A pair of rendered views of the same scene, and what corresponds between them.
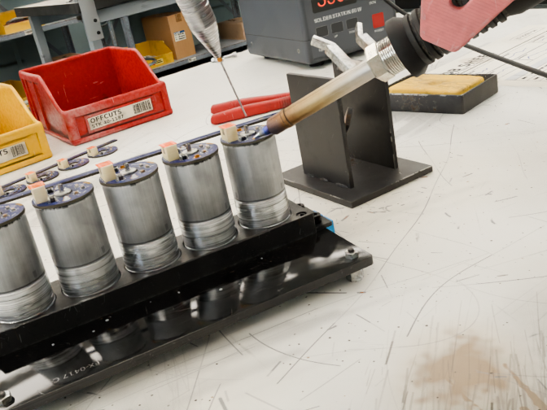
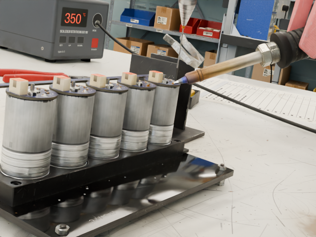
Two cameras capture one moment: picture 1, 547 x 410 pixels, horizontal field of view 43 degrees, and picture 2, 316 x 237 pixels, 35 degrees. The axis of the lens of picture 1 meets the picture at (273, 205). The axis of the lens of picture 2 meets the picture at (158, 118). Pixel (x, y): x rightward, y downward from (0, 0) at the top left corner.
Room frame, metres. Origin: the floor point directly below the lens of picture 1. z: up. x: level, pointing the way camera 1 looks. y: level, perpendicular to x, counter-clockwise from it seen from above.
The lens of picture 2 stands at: (0.02, 0.19, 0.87)
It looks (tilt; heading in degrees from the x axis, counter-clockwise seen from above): 14 degrees down; 326
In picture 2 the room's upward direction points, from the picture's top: 9 degrees clockwise
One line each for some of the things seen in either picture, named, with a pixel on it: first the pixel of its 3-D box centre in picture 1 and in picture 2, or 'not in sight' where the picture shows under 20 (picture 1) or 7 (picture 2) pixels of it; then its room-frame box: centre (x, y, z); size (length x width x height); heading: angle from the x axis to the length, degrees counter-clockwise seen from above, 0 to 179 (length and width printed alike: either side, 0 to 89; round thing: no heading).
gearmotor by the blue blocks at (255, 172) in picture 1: (257, 184); (156, 115); (0.30, 0.01, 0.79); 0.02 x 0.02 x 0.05
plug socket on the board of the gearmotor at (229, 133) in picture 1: (230, 132); (156, 76); (0.30, 0.01, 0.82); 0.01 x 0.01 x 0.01; 22
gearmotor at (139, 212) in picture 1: (143, 224); (102, 125); (0.28, 0.06, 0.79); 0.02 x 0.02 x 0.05
